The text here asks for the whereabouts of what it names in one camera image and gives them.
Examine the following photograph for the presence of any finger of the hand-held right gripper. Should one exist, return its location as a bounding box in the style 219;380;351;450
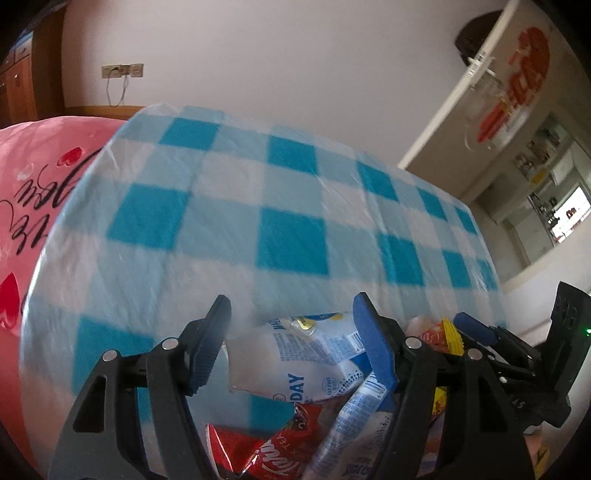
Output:
454;311;543;360
485;353;550;387

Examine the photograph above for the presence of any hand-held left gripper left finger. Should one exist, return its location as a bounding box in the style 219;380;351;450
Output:
48;294;232;480

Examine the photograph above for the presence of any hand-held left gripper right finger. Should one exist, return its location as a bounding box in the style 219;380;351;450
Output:
353;292;536;480

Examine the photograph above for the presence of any yellow snack wrapper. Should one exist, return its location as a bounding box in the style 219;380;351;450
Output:
441;318;465;356

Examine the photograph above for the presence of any white milk pouch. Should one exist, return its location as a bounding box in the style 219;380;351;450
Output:
224;313;370;402
300;371;398;480

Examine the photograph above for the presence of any red snack packet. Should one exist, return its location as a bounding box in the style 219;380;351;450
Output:
204;401;342;480

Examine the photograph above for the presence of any orange snack wrapper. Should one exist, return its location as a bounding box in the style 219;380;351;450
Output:
406;315;451;352

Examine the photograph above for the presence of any flat white milk pouch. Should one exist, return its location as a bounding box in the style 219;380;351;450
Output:
300;371;398;480

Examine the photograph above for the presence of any small window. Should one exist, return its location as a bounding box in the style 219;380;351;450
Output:
549;184;591;243

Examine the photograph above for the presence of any blue checkered tablecloth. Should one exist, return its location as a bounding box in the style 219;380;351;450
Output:
21;104;506;480

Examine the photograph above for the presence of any shelf with jars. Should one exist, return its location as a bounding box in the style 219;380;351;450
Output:
512;113;575;190

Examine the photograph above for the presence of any pink printed bedsheet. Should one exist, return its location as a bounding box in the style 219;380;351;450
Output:
0;115;126;480

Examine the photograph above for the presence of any dark bag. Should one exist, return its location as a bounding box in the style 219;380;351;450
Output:
455;13;505;58

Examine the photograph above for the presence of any wooden cabinet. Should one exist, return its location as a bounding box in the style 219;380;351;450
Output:
0;9;65;131

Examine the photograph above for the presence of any wooden bed frame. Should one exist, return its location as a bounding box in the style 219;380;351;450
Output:
65;106;149;121

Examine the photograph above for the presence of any white charger cable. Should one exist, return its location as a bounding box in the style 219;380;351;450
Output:
105;74;129;108

